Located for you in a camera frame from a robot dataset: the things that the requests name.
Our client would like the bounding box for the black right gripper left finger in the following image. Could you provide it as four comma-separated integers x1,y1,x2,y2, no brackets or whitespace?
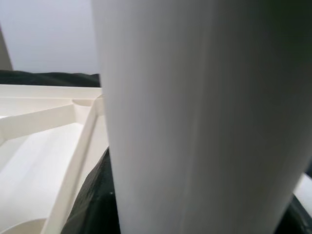
67,146,120,234

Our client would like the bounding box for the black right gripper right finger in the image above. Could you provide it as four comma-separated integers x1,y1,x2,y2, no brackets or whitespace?
289,197,312,234

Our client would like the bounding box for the white plastic children table top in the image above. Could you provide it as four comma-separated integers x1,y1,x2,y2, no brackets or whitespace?
0,84,110,234

